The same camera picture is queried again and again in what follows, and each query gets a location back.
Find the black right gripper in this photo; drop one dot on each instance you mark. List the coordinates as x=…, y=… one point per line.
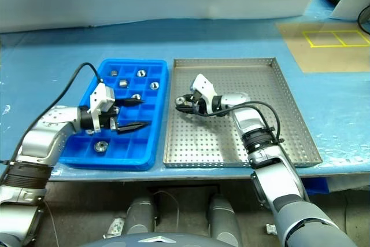
x=199, y=106

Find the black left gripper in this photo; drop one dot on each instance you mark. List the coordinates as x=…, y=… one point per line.
x=107, y=119

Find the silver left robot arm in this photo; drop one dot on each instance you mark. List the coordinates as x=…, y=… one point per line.
x=46, y=137

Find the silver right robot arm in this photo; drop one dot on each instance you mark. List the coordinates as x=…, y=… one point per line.
x=251, y=122

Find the blue plastic compartment tray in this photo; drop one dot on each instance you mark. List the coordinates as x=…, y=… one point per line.
x=136, y=147

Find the metal nut top centre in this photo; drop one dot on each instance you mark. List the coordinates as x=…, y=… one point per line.
x=141, y=73

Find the metal nut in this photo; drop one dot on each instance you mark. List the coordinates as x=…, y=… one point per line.
x=114, y=72
x=141, y=73

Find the metal nut top left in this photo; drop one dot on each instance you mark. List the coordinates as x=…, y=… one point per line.
x=114, y=72

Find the perforated metal tray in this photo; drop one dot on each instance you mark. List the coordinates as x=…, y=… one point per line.
x=202, y=148

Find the blue plastic table cover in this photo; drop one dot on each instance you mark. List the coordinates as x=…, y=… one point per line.
x=43, y=64

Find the grey rounded cylinder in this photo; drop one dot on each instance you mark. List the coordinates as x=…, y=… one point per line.
x=141, y=218
x=224, y=218

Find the white grey patterned block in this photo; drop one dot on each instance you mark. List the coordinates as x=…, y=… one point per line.
x=116, y=226

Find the dark grey rounded robot torso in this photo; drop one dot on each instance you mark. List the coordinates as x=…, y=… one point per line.
x=159, y=241

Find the brown cardboard sheet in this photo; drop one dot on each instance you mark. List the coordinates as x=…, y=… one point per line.
x=332, y=59

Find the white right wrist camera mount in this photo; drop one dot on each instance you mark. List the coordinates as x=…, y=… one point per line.
x=203, y=85

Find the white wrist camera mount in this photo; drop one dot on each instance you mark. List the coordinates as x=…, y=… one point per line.
x=203, y=85
x=96, y=99

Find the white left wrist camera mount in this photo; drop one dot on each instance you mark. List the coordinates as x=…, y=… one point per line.
x=96, y=99

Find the small white bracket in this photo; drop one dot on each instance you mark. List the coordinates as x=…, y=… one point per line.
x=270, y=228

